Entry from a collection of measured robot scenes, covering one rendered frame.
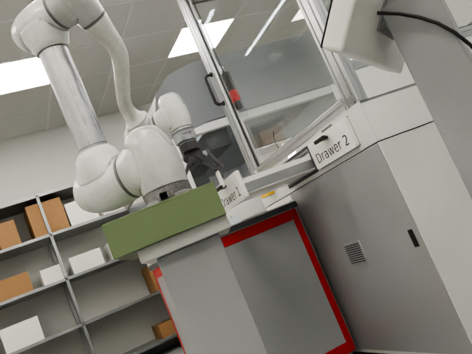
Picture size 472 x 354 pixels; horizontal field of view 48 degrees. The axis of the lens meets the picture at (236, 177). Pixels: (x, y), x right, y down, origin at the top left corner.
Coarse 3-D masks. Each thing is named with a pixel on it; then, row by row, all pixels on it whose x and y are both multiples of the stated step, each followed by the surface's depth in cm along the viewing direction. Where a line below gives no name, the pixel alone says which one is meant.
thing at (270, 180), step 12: (276, 168) 206; (288, 168) 207; (300, 168) 208; (312, 168) 210; (252, 180) 201; (264, 180) 202; (276, 180) 204; (288, 180) 211; (252, 192) 202; (264, 192) 222
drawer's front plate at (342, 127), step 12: (348, 120) 181; (324, 132) 194; (336, 132) 187; (348, 132) 181; (312, 144) 204; (324, 144) 196; (336, 144) 189; (312, 156) 206; (324, 156) 198; (336, 156) 192
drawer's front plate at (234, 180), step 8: (232, 176) 201; (240, 176) 198; (232, 184) 203; (240, 184) 197; (224, 192) 214; (232, 192) 206; (240, 192) 199; (232, 200) 208; (240, 200) 201; (224, 208) 219; (232, 208) 214
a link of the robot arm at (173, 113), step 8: (160, 96) 208; (168, 96) 205; (176, 96) 206; (160, 104) 206; (168, 104) 204; (176, 104) 205; (184, 104) 208; (160, 112) 206; (168, 112) 204; (176, 112) 204; (184, 112) 205; (152, 120) 207; (160, 120) 206; (168, 120) 204; (176, 120) 203; (184, 120) 204; (160, 128) 207; (168, 128) 205; (176, 128) 204
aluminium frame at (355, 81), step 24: (312, 0) 179; (192, 24) 272; (312, 24) 183; (216, 72) 268; (336, 72) 179; (360, 72) 177; (384, 72) 180; (408, 72) 184; (360, 96) 174; (240, 144) 267; (288, 144) 223; (264, 168) 252
